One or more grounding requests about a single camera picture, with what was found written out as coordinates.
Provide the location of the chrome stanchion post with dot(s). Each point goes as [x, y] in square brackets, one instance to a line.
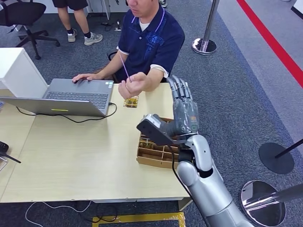
[260, 203]
[208, 31]

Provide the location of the person's right forearm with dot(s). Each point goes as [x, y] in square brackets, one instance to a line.
[111, 66]

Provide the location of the green yellow card in box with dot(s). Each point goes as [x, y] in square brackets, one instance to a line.
[146, 143]

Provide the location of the black stanchion post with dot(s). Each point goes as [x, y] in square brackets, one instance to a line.
[276, 158]

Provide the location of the black office chair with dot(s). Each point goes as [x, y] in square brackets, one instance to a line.
[26, 18]

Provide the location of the metal bracket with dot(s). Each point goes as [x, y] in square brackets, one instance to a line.
[2, 162]

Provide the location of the cardboard divider box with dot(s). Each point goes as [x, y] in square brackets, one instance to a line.
[151, 158]

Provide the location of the seated person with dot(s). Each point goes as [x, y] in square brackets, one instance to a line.
[151, 40]

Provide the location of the white board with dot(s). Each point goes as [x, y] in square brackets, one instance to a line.
[298, 7]

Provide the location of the white power strip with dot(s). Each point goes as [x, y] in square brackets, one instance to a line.
[118, 27]

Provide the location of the black handheld device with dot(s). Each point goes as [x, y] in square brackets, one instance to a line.
[3, 146]

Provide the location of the dark wrist camera box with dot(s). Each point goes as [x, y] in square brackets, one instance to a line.
[153, 130]

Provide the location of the person's left forearm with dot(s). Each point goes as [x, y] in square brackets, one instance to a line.
[155, 80]

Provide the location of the person's right hand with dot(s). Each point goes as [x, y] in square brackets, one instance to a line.
[82, 77]

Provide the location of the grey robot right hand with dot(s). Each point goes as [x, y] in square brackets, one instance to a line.
[186, 116]

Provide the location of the yellow patterned card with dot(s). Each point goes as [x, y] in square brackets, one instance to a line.
[131, 103]

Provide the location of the standing person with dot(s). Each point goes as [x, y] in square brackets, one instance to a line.
[75, 17]

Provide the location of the grey laptop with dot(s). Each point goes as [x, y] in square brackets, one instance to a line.
[75, 95]

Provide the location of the person's left hand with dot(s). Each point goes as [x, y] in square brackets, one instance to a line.
[132, 86]

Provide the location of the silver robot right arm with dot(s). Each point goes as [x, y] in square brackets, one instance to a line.
[208, 188]

